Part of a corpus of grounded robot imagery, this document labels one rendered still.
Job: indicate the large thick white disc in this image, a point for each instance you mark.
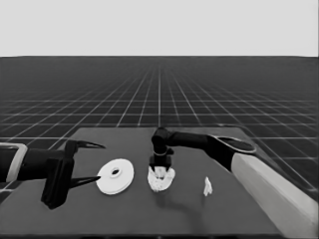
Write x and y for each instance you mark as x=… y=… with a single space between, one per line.
x=108 y=184

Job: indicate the small white T-shaped piece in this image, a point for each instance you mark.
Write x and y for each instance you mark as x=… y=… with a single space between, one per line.
x=208 y=190

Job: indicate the white round carrier with pins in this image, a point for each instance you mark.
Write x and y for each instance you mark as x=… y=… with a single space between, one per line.
x=169 y=183

